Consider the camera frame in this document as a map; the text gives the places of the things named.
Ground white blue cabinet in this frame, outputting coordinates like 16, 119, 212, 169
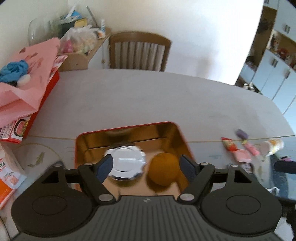
239, 1, 295, 114

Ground purple eraser block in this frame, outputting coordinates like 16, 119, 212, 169
236, 129, 249, 140

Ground blue cloth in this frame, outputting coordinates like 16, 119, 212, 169
0, 60, 29, 83

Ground wooden side shelf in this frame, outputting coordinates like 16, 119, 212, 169
59, 27, 111, 72

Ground white sponge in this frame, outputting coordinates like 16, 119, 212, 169
16, 74, 31, 87

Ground glass vase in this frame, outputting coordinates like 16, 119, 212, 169
27, 17, 59, 46

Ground brown wooden chair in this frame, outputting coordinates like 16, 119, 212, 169
109, 31, 171, 72

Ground pink paper bag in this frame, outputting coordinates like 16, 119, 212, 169
1, 38, 60, 127

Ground orange fruit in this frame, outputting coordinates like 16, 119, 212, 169
147, 153, 180, 187

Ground red snack packet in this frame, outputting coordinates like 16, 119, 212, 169
221, 137, 238, 152

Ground clear plastic bag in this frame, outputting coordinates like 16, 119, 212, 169
59, 25, 98, 54

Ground red gold tin box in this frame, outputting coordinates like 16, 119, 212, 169
74, 122, 193, 198

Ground white paper cup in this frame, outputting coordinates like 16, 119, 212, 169
260, 138, 285, 157

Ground shiny round metal tin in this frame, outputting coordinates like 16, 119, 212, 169
104, 144, 147, 181

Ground orange white package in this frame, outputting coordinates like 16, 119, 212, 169
0, 144, 27, 209

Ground red cardboard box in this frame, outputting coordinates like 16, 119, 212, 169
1, 51, 67, 144

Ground pink candy wrapper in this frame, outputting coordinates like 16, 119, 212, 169
233, 142, 260, 163

